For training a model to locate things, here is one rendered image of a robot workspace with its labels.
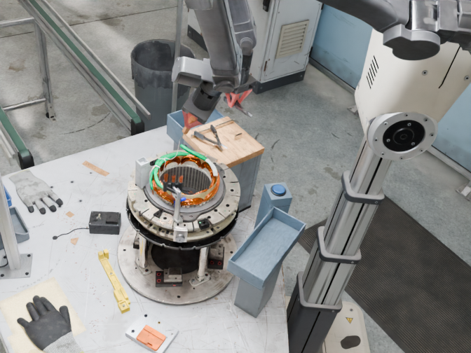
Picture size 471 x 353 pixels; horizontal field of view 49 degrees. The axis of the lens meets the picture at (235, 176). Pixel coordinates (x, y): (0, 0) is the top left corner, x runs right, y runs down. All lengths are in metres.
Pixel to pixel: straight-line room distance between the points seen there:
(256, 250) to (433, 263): 1.77
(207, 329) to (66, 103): 2.43
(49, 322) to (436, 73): 1.17
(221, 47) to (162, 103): 2.12
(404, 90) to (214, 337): 0.86
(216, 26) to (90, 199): 1.08
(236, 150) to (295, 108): 2.22
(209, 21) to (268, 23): 2.72
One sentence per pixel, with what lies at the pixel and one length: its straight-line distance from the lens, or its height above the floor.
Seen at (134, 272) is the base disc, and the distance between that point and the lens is 1.63.
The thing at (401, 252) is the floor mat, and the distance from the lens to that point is 3.03.
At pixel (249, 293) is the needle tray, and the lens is 1.52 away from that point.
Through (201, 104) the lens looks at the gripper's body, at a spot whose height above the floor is 1.41.
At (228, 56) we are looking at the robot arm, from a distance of 1.04.
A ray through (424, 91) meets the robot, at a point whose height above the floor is 1.57.
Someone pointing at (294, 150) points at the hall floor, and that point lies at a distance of 3.44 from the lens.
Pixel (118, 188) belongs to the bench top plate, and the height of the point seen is 0.78.
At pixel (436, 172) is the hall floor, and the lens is 3.70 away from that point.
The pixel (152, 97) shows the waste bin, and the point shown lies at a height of 0.37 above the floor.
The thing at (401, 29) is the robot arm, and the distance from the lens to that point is 0.89.
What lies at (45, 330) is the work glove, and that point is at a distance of 1.55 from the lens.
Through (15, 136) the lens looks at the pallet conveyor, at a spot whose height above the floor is 0.76.
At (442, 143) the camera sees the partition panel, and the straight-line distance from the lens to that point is 3.63.
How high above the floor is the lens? 2.11
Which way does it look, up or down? 42 degrees down
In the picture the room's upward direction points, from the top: 10 degrees clockwise
